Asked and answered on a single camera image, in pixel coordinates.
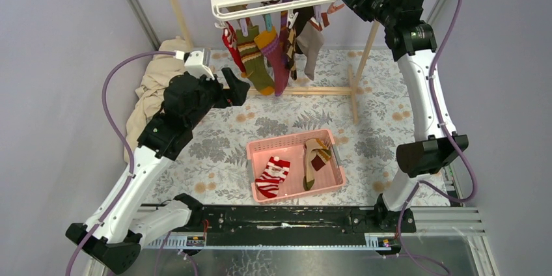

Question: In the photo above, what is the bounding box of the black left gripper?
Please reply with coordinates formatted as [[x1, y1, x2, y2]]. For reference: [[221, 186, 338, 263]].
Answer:
[[185, 68, 249, 130]]

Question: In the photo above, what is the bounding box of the beige cloth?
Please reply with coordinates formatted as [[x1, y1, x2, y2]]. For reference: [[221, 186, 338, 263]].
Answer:
[[126, 55, 185, 150]]

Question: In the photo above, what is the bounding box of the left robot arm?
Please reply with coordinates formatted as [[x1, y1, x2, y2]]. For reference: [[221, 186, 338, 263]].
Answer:
[[66, 68, 250, 275]]

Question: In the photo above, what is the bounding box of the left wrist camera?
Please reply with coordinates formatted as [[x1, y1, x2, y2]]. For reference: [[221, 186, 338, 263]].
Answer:
[[173, 48, 215, 80]]

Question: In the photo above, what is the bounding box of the grey sock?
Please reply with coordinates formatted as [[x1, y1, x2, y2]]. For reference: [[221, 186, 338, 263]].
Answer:
[[296, 20, 324, 81]]

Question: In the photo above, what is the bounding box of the magenta yellow sock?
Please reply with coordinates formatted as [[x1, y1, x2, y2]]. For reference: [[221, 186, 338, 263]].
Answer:
[[254, 27, 290, 96]]

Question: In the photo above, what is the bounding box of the green striped sock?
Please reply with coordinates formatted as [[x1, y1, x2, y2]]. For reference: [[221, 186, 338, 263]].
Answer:
[[236, 25, 274, 96]]

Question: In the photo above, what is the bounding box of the beige striped patchwork sock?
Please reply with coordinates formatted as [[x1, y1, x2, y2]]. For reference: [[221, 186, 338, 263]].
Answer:
[[303, 138, 332, 191]]

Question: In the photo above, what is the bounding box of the orange clothes peg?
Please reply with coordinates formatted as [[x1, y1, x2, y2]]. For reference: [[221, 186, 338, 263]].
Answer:
[[326, 2, 345, 15]]

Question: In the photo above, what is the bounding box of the pink plastic basket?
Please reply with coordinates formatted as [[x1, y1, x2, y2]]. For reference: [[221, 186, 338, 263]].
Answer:
[[246, 129, 347, 204]]

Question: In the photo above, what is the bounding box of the red bear sock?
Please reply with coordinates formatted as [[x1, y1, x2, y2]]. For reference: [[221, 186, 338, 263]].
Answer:
[[221, 21, 247, 78]]

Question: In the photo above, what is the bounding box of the argyle brown sock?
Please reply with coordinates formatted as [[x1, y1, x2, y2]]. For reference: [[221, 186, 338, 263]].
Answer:
[[281, 22, 297, 80]]

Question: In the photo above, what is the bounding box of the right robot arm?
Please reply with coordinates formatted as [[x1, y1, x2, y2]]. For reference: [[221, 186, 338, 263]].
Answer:
[[342, 0, 469, 232]]

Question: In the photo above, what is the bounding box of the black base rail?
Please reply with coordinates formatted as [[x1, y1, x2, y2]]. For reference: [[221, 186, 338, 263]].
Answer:
[[142, 202, 417, 249]]

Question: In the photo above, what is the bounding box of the wooden clothes rack frame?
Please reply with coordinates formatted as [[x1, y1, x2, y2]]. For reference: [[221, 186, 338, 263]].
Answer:
[[169, 0, 380, 124]]

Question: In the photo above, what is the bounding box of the red white santa sock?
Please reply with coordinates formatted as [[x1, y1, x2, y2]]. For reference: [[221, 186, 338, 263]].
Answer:
[[255, 156, 291, 199]]

